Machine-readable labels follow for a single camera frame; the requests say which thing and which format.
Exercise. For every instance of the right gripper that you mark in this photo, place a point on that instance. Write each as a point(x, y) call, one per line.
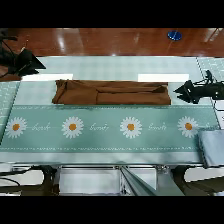
point(207, 90)

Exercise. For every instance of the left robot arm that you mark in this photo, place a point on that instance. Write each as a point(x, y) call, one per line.
point(7, 60)

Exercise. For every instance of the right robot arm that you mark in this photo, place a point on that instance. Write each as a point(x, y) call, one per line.
point(195, 182)

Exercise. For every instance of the grey-blue garment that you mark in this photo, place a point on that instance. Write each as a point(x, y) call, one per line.
point(213, 148)

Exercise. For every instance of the brown garment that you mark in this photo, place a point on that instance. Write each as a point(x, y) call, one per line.
point(110, 93)

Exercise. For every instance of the silver frame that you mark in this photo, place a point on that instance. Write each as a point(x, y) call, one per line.
point(140, 186)

